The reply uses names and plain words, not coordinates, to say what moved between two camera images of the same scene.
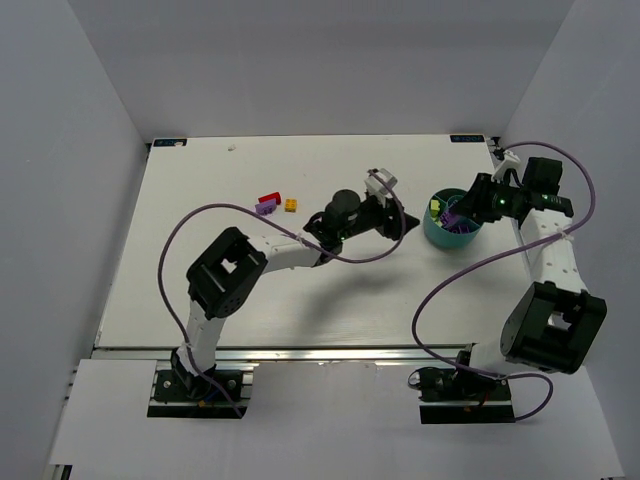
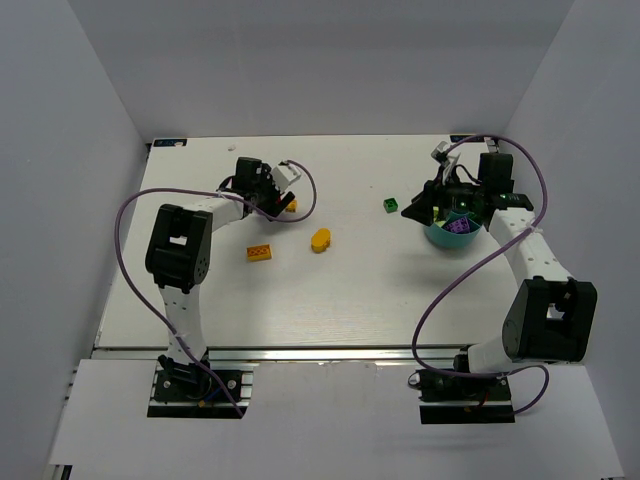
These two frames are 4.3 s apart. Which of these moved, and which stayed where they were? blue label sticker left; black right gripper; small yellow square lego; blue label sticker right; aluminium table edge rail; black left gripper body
Moved: black left gripper body; black right gripper
Stayed: small yellow square lego; blue label sticker right; blue label sticker left; aluminium table edge rail
